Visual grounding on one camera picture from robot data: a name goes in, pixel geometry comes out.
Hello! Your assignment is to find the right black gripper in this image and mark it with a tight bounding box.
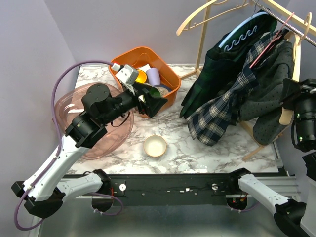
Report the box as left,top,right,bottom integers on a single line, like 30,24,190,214
279,76,316,146

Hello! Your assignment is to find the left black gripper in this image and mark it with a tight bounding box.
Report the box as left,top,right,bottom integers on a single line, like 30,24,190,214
101,81,168,125

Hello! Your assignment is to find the grey dotted skirt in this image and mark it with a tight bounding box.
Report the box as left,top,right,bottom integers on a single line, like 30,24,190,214
239,41,294,146

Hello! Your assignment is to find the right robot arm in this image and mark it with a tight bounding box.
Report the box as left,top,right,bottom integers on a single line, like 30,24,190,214
227,78,316,237

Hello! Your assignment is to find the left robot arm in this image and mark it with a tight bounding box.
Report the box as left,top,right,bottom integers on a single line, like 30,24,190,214
11,83,168,219

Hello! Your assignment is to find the navy plaid skirt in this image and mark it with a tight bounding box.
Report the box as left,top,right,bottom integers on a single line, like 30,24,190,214
187,32,277,146

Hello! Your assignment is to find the dark green plaid skirt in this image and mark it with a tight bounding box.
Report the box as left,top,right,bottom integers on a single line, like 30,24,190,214
180,14,277,119

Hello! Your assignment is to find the beige empty hanger left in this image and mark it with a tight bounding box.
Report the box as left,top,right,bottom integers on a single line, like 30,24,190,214
176,0,250,37

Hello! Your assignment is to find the light blue hanger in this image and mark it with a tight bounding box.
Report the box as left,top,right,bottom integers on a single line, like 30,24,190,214
218,10,268,52

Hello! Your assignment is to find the green cup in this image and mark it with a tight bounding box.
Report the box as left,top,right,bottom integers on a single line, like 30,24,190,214
150,87,162,98

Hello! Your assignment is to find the orange bowl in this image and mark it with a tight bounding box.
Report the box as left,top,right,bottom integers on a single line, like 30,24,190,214
136,69,148,83

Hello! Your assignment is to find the lavender cup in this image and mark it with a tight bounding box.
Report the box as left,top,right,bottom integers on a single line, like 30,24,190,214
146,68,160,86

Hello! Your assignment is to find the white paper sheet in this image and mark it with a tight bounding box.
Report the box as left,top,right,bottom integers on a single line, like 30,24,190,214
138,64,151,72

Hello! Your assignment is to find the orange plastic bin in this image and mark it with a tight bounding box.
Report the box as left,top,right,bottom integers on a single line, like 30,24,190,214
111,47,181,112

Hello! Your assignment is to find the small white ceramic bowl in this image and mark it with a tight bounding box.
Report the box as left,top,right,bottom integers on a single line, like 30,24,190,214
144,135,167,158

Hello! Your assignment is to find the wooden clothes rack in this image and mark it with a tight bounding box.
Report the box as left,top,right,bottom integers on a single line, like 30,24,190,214
179,0,316,162

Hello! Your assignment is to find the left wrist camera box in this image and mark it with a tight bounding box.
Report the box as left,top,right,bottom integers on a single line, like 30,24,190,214
116,65,139,85

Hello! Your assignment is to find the pink wire hanger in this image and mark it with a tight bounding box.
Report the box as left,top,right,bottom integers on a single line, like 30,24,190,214
250,12,295,68

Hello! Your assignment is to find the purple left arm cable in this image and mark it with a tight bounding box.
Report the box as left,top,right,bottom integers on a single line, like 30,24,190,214
13,59,124,231

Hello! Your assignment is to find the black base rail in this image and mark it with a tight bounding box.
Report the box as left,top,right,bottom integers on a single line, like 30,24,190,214
81,170,262,207

